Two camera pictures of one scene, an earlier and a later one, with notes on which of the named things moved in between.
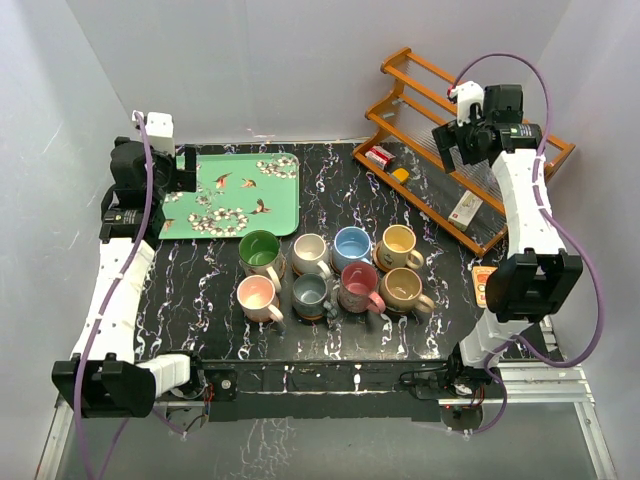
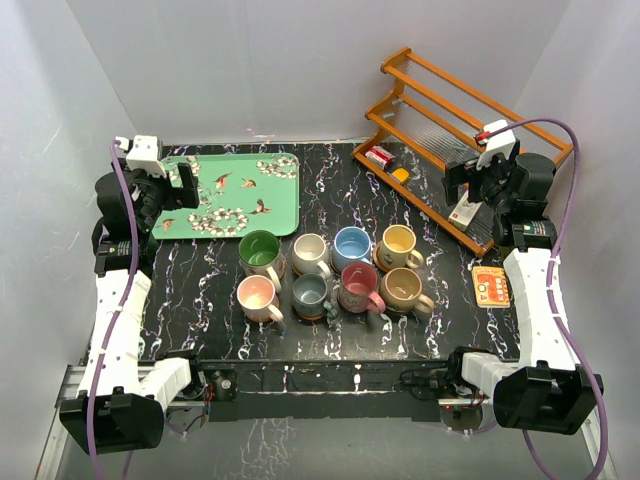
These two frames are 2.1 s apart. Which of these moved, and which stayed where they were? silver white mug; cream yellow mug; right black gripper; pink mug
Moved: right black gripper
Stayed: cream yellow mug; pink mug; silver white mug
